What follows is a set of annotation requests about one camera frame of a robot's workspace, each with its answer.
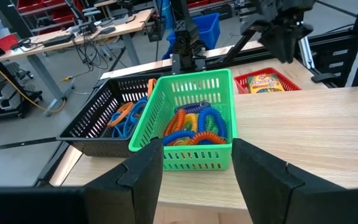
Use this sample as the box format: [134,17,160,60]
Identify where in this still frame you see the wooden shelf riser black legs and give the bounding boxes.
[60,86,358,224]

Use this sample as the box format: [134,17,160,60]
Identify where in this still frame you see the blue barrel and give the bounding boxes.
[158,0,175,32]

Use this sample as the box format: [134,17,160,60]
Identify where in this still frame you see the black keyboard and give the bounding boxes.
[42,33,76,48]

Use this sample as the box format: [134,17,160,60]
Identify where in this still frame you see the green plastic basket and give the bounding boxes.
[128,68,238,171]

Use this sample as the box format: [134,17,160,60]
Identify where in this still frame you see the red plastic basket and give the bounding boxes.
[233,67,303,95]

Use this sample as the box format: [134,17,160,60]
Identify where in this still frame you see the blue rubber band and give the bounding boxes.
[129,96,149,125]
[110,112,132,139]
[121,110,142,138]

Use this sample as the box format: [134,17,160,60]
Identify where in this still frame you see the orange coil wristband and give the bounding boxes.
[163,108,186,138]
[188,131,227,146]

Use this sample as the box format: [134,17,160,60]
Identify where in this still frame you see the blue floor bin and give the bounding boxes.
[162,12,221,60]

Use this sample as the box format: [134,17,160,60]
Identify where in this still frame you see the yellow green crayon box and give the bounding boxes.
[247,73,285,94]

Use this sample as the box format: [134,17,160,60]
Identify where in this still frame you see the thin yellow rope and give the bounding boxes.
[0,51,48,111]

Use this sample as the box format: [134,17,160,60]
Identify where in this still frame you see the wooden top workbench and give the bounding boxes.
[0,8,154,116]

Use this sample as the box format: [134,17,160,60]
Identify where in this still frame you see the purple coil wristband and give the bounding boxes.
[174,101,213,114]

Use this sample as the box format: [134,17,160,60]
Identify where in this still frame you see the yellow floor cable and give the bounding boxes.
[44,76,75,114]

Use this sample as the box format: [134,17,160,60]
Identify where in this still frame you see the black plastic basket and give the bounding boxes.
[57,73,164,158]

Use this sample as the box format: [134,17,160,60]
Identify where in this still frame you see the dark green ring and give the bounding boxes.
[205,116,216,132]

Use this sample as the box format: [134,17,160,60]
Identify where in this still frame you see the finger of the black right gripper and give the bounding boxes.
[259,29,288,62]
[286,28,306,63]

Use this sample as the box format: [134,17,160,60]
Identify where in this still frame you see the silver aluminium post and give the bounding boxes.
[296,35,316,70]

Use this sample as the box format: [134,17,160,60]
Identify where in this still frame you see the red bin shelving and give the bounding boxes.
[16,0,85,34]

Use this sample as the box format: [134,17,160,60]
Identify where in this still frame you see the grey parts bin cart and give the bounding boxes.
[0,60,44,121]

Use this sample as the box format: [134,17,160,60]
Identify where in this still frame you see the blue coil wristband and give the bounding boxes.
[197,107,229,140]
[162,129,196,146]

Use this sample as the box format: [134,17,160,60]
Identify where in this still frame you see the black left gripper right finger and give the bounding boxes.
[231,138,358,224]

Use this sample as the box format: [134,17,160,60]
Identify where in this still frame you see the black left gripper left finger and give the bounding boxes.
[0,138,164,224]

